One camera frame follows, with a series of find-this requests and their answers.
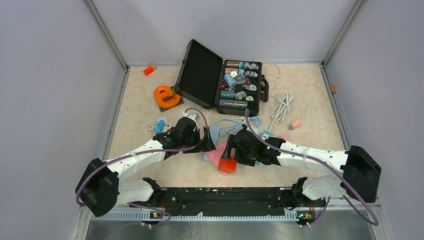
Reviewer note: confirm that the teal power strip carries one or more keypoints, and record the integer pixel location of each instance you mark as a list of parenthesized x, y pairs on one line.
[(264, 135)]

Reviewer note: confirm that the small blue plug adapter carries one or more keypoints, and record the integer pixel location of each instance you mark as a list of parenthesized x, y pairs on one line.
[(159, 126)]

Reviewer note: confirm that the red cube socket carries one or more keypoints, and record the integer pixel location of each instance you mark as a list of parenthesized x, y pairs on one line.
[(227, 166)]

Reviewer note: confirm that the wooden block on rail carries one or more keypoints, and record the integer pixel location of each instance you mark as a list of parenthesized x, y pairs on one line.
[(332, 88)]

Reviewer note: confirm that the small wooden block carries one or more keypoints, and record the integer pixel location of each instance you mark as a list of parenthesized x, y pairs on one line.
[(153, 66)]

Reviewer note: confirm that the light blue plug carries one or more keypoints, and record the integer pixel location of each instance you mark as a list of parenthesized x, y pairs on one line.
[(223, 132)]

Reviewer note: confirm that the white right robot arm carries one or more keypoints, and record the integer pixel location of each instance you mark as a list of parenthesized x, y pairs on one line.
[(351, 172)]

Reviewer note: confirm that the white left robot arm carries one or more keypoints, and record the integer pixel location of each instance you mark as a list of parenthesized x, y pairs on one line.
[(104, 184)]

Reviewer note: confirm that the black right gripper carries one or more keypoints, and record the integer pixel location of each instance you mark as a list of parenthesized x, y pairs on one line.
[(227, 153)]

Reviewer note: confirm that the small pink plug adapter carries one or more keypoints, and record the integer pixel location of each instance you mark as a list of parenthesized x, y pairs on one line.
[(295, 124)]

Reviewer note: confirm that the small red block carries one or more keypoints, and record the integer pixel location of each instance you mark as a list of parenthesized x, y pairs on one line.
[(148, 70)]

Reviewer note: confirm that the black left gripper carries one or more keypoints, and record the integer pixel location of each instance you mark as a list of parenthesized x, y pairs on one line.
[(208, 146)]

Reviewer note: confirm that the orange tape dispenser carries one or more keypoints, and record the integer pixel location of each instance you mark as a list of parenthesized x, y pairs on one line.
[(166, 98)]

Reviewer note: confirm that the black open carrying case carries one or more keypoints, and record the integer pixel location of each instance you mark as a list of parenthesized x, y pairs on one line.
[(229, 86)]

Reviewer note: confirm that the pink triangular power strip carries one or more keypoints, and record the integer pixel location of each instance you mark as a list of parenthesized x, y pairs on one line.
[(214, 156)]

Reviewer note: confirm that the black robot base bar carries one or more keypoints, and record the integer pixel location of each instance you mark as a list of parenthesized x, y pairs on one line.
[(228, 201)]

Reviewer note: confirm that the light blue power strip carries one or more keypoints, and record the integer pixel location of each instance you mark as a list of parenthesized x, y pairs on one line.
[(214, 133)]

